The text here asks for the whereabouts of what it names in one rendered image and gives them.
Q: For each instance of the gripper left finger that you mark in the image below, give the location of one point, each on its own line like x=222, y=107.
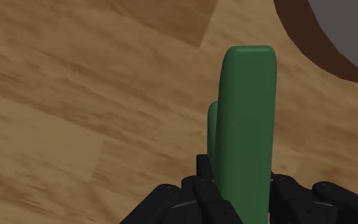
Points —
x=203, y=192

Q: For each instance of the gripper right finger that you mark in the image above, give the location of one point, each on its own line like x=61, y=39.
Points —
x=305, y=201

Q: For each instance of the green rounded object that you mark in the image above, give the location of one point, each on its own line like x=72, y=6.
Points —
x=245, y=130

